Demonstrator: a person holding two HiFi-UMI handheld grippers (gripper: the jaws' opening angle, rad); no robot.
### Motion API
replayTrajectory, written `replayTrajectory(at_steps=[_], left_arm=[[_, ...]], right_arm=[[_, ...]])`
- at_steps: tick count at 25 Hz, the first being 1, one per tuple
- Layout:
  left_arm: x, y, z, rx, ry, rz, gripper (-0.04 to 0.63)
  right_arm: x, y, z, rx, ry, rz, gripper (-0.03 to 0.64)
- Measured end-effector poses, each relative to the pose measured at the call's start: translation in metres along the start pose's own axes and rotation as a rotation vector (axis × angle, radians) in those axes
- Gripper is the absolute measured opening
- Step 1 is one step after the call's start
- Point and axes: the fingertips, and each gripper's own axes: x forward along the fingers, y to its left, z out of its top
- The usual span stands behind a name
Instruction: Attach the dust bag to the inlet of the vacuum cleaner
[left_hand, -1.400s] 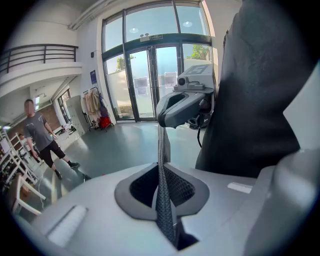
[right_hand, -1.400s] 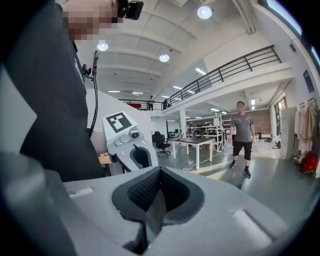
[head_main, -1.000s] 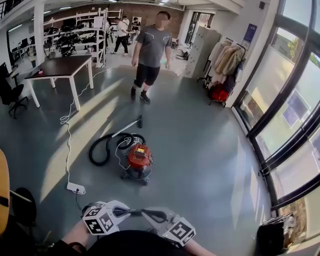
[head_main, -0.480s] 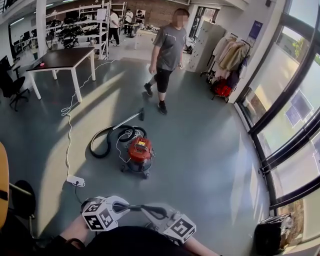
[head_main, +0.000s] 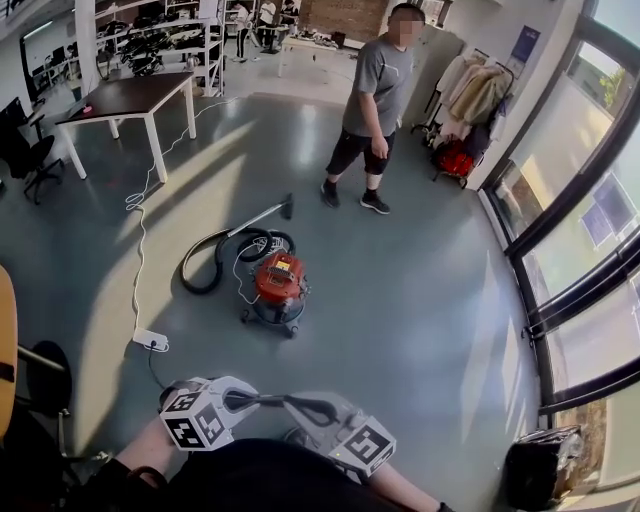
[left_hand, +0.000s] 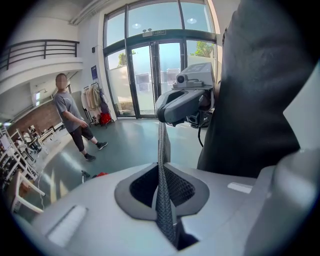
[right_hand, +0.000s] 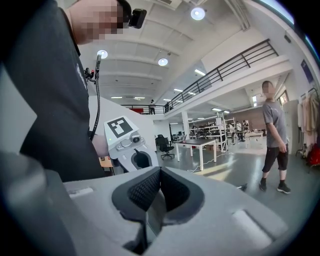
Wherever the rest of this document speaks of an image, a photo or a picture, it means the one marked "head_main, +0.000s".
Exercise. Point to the clothes rack with garments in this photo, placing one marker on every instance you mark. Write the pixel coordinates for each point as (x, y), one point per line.
(475, 90)

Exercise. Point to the person's right forearm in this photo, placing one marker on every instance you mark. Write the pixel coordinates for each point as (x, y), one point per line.
(400, 492)

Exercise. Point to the orange vacuum cleaner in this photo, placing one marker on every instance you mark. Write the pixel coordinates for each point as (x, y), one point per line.
(277, 275)

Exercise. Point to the white power strip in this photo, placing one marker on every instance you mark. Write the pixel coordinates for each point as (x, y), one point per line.
(147, 337)

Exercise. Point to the paper notice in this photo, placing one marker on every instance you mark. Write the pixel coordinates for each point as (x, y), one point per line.
(596, 227)
(614, 200)

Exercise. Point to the person's right shoe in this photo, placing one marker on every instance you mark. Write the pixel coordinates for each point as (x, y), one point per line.
(302, 436)

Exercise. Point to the black office chair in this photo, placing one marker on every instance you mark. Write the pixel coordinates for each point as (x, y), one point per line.
(35, 155)

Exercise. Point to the black round stool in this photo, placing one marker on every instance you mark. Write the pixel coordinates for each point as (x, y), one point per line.
(45, 380)

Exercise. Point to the person's left forearm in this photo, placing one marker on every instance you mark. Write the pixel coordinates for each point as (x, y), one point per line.
(150, 445)

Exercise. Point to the dark top white leg table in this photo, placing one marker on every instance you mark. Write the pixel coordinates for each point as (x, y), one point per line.
(135, 95)

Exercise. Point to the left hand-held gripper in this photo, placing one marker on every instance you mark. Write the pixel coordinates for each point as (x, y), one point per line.
(200, 425)

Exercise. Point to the metal vacuum wand with nozzle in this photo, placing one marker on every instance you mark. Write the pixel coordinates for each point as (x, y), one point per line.
(260, 216)

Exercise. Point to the white shelving unit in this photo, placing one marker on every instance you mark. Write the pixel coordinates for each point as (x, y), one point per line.
(150, 50)

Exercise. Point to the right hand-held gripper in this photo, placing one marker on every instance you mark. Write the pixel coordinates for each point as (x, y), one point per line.
(365, 445)

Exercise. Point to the blue wall poster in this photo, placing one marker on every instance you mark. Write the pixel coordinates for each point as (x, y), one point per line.
(526, 45)

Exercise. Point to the yellow wooden table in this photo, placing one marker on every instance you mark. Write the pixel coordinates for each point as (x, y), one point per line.
(6, 350)

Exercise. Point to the person's black clothing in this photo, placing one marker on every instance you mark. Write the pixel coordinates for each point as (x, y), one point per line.
(260, 480)

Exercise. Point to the black trash bin with liner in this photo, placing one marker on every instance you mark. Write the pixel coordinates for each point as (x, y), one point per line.
(540, 465)

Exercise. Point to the black framed glass door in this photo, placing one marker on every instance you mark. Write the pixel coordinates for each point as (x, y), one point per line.
(575, 250)

